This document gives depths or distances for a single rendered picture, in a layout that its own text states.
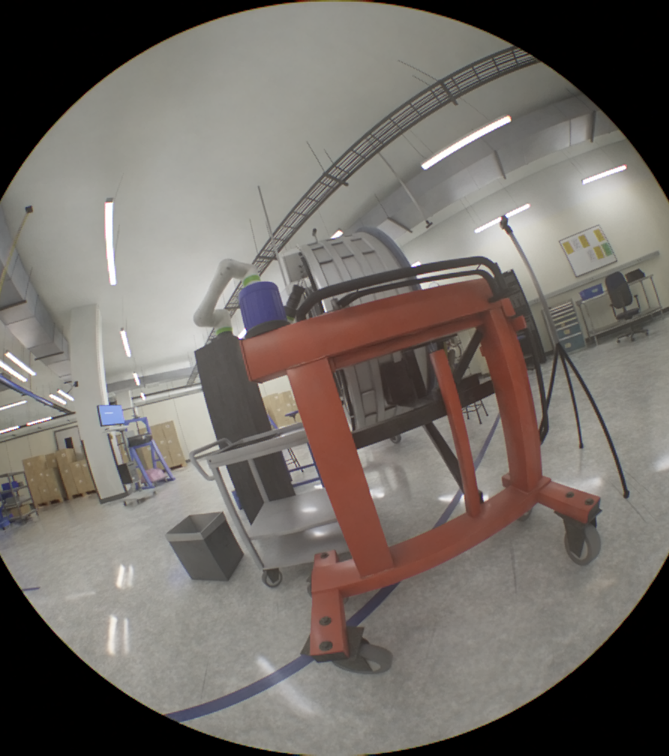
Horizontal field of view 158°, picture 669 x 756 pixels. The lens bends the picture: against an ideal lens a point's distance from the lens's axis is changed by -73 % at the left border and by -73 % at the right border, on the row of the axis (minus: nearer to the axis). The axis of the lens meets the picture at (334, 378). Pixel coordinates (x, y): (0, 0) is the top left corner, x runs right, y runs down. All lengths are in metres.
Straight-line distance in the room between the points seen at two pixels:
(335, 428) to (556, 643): 0.87
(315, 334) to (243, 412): 1.07
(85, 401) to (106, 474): 1.49
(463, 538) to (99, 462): 5.61
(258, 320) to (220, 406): 1.11
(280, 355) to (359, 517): 0.44
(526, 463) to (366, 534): 0.54
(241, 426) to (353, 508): 1.10
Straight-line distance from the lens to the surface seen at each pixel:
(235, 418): 1.59
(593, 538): 0.91
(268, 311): 0.60
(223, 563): 1.45
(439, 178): 4.77
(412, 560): 0.77
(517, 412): 0.80
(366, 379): 1.15
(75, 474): 8.27
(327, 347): 0.56
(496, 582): 0.99
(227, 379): 1.60
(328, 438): 0.56
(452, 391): 0.71
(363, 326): 0.58
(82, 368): 5.98
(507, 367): 0.77
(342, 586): 0.77
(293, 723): 0.88
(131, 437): 5.73
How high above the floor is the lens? 0.78
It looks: 3 degrees up
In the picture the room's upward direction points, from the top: 18 degrees counter-clockwise
